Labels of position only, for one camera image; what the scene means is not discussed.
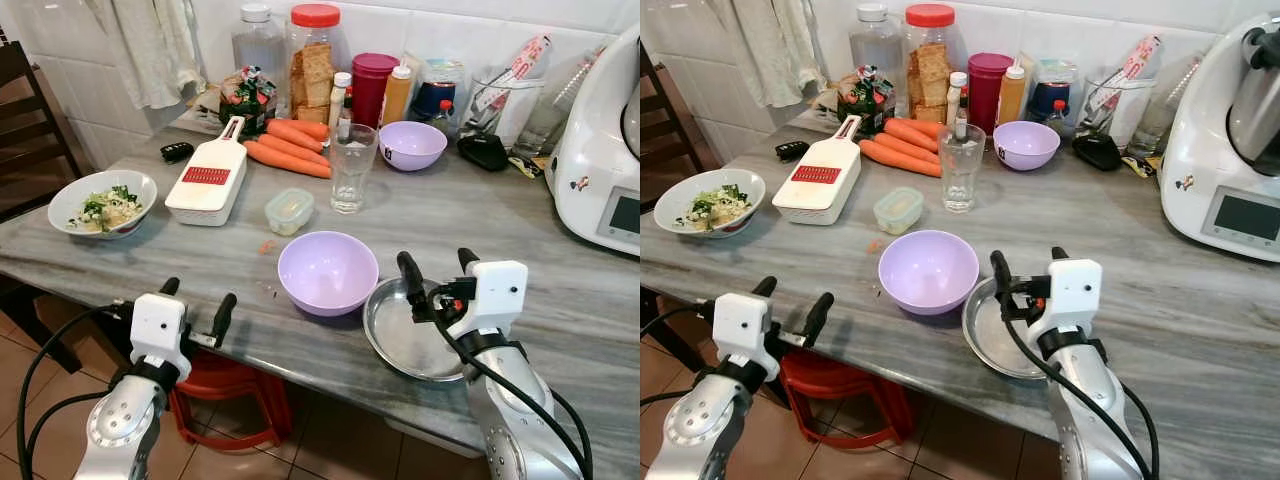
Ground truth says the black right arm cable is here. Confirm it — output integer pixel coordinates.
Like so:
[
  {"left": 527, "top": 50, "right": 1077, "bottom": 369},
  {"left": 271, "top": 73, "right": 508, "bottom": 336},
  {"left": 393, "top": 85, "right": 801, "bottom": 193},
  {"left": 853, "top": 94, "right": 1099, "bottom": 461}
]
[
  {"left": 425, "top": 295, "right": 596, "bottom": 480},
  {"left": 1000, "top": 290, "right": 1161, "bottom": 480}
]

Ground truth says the orange bottle with white cap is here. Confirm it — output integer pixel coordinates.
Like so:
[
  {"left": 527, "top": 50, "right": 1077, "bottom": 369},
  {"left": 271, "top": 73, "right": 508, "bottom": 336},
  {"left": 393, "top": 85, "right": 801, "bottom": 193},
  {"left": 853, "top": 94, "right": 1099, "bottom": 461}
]
[
  {"left": 383, "top": 65, "right": 414, "bottom": 126},
  {"left": 997, "top": 65, "right": 1027, "bottom": 126}
]

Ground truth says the clear glass pitcher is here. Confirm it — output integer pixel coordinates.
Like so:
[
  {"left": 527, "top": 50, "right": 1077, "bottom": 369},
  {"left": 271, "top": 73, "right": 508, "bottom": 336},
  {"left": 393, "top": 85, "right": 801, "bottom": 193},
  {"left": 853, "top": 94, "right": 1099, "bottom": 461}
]
[
  {"left": 1128, "top": 55, "right": 1201, "bottom": 161},
  {"left": 515, "top": 50, "right": 601, "bottom": 161}
]

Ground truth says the round stainless steel plate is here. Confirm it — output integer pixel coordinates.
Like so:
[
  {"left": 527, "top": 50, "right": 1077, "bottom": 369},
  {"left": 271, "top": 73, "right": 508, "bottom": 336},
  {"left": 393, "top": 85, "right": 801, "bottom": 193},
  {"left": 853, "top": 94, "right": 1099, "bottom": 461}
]
[
  {"left": 962, "top": 278, "right": 1046, "bottom": 381},
  {"left": 362, "top": 277, "right": 471, "bottom": 383}
]

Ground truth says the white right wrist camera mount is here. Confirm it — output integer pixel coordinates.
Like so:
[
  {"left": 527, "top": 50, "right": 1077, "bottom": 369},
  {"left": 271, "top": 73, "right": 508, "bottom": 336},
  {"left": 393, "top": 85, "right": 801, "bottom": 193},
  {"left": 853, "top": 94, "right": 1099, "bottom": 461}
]
[
  {"left": 462, "top": 260, "right": 529, "bottom": 339},
  {"left": 1030, "top": 260, "right": 1103, "bottom": 341}
]

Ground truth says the long orange carrot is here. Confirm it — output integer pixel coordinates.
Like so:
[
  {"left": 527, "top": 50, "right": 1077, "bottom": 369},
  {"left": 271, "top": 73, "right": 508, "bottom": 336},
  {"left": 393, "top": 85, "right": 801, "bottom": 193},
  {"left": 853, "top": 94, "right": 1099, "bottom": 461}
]
[
  {"left": 243, "top": 140, "right": 332, "bottom": 180},
  {"left": 860, "top": 139, "right": 943, "bottom": 178}
]

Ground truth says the red and white packet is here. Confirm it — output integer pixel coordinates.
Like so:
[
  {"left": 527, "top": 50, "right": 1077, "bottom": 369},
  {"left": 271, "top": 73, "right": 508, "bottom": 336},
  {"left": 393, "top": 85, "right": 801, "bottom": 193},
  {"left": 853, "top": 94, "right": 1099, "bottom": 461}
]
[
  {"left": 490, "top": 35, "right": 551, "bottom": 101},
  {"left": 1100, "top": 35, "right": 1164, "bottom": 101}
]

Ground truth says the red plastic stool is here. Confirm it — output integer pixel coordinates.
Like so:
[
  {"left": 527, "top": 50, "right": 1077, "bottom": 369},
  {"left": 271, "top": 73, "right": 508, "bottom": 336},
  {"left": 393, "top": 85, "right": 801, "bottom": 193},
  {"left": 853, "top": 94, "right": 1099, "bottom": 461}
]
[
  {"left": 170, "top": 350, "right": 294, "bottom": 451},
  {"left": 780, "top": 350, "right": 913, "bottom": 449}
]

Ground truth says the clear jar with blue contents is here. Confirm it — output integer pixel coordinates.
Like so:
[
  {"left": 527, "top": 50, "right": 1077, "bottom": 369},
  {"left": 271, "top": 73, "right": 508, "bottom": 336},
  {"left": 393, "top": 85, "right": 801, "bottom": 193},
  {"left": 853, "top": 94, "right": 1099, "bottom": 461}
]
[
  {"left": 415, "top": 60, "right": 466, "bottom": 121},
  {"left": 1030, "top": 60, "right": 1081, "bottom": 121}
]

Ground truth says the small green lidded container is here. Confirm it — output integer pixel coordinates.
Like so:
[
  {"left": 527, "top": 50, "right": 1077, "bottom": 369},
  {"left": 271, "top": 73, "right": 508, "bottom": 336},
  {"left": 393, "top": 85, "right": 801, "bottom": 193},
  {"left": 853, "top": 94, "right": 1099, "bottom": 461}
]
[
  {"left": 873, "top": 187, "right": 925, "bottom": 236},
  {"left": 265, "top": 188, "right": 315, "bottom": 237}
]

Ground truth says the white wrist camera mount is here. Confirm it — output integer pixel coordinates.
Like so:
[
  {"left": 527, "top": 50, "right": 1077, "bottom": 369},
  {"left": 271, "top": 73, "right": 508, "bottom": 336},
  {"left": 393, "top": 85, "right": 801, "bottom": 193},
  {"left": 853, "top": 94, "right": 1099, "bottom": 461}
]
[
  {"left": 715, "top": 293, "right": 779, "bottom": 371},
  {"left": 462, "top": 260, "right": 529, "bottom": 339},
  {"left": 130, "top": 293, "right": 191, "bottom": 368},
  {"left": 1030, "top": 260, "right": 1103, "bottom": 341}
]

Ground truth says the white food processor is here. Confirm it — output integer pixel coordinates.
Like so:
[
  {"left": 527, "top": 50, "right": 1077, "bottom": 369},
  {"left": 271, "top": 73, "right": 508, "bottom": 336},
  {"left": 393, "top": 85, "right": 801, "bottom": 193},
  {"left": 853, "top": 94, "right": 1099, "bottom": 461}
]
[
  {"left": 1160, "top": 12, "right": 1280, "bottom": 263},
  {"left": 548, "top": 25, "right": 641, "bottom": 256}
]

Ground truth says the hanging white towel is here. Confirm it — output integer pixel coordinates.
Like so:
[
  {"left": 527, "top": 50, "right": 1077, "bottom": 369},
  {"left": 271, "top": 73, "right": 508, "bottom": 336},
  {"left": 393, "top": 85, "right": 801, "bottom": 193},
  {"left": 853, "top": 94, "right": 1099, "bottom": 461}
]
[
  {"left": 730, "top": 0, "right": 821, "bottom": 109},
  {"left": 85, "top": 0, "right": 206, "bottom": 111}
]

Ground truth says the clear drinking glass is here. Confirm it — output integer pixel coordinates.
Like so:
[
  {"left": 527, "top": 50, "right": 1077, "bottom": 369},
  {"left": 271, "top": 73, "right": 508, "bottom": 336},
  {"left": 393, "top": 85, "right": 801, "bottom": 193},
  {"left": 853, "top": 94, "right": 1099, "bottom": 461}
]
[
  {"left": 329, "top": 123, "right": 378, "bottom": 215},
  {"left": 938, "top": 124, "right": 987, "bottom": 214}
]

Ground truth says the black pouch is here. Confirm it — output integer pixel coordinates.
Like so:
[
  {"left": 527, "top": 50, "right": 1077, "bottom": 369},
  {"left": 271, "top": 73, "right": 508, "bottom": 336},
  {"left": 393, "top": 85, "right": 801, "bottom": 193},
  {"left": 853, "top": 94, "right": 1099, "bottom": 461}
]
[
  {"left": 458, "top": 133, "right": 509, "bottom": 172},
  {"left": 1072, "top": 133, "right": 1123, "bottom": 172}
]

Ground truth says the white grater with red blade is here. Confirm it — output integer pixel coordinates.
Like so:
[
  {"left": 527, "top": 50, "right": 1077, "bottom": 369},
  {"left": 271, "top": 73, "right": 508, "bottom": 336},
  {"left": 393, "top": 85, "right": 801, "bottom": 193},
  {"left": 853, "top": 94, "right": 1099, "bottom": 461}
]
[
  {"left": 772, "top": 114, "right": 863, "bottom": 226},
  {"left": 165, "top": 116, "right": 248, "bottom": 227}
]

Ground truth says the large purple plastic bowl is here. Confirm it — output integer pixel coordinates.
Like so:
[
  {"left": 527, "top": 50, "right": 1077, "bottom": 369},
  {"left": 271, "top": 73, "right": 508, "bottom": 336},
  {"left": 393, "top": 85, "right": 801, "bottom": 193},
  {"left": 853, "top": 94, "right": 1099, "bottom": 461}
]
[
  {"left": 277, "top": 231, "right": 380, "bottom": 318},
  {"left": 878, "top": 230, "right": 980, "bottom": 317}
]

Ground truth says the small purple plastic bowl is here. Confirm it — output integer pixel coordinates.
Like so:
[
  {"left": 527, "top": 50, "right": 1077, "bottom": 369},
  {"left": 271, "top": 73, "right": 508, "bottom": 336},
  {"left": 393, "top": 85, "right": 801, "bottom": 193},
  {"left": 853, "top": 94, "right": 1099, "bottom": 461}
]
[
  {"left": 993, "top": 121, "right": 1061, "bottom": 171},
  {"left": 378, "top": 121, "right": 448, "bottom": 172}
]

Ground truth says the red lidded cracker jar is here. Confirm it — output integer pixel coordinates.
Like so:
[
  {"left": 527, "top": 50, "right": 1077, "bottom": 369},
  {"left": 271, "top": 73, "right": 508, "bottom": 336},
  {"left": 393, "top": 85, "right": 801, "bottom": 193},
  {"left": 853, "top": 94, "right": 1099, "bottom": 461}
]
[
  {"left": 905, "top": 3, "right": 959, "bottom": 123},
  {"left": 288, "top": 3, "right": 346, "bottom": 123}
]

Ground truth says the clear plastic container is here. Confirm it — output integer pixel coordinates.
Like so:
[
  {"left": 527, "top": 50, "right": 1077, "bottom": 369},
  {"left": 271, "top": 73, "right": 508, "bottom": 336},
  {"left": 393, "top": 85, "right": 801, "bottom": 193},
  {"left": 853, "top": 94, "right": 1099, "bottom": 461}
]
[
  {"left": 1080, "top": 65, "right": 1156, "bottom": 149},
  {"left": 465, "top": 65, "right": 546, "bottom": 146}
]

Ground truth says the maroon tumbler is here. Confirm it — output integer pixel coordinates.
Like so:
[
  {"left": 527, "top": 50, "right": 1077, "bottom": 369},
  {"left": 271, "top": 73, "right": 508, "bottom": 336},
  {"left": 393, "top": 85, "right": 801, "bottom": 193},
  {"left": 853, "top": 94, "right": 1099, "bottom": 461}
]
[
  {"left": 351, "top": 53, "right": 400, "bottom": 129},
  {"left": 967, "top": 53, "right": 1014, "bottom": 136}
]

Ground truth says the white bowl with food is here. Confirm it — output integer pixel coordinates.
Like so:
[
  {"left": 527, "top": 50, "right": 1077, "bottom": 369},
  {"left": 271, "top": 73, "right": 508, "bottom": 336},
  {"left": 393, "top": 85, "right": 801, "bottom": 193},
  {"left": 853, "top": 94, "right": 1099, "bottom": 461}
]
[
  {"left": 48, "top": 170, "right": 158, "bottom": 240},
  {"left": 654, "top": 168, "right": 766, "bottom": 239}
]

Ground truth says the clear plastic bottle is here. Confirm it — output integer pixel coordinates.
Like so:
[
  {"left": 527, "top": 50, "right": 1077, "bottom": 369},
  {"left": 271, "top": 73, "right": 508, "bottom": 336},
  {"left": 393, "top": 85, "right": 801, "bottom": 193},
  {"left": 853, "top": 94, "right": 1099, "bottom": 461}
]
[
  {"left": 232, "top": 3, "right": 289, "bottom": 86},
  {"left": 850, "top": 3, "right": 906, "bottom": 81}
]

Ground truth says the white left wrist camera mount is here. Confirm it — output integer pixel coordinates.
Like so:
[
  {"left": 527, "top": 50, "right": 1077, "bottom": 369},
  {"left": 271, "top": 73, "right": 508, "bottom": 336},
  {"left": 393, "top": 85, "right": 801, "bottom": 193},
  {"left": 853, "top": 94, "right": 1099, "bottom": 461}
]
[
  {"left": 715, "top": 293, "right": 779, "bottom": 371},
  {"left": 130, "top": 293, "right": 191, "bottom": 368}
]

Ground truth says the dark wooden chair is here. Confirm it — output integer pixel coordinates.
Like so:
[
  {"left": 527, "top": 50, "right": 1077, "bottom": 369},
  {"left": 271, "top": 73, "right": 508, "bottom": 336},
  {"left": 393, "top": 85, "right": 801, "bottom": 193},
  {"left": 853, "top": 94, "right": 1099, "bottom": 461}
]
[
  {"left": 640, "top": 45, "right": 716, "bottom": 201},
  {"left": 0, "top": 40, "right": 83, "bottom": 221}
]

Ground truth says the green snack packet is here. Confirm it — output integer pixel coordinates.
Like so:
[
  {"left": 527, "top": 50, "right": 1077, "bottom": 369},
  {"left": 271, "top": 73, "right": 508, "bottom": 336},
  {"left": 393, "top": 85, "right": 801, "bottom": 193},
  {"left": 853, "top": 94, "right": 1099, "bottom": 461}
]
[
  {"left": 220, "top": 67, "right": 278, "bottom": 136},
  {"left": 838, "top": 66, "right": 896, "bottom": 136}
]

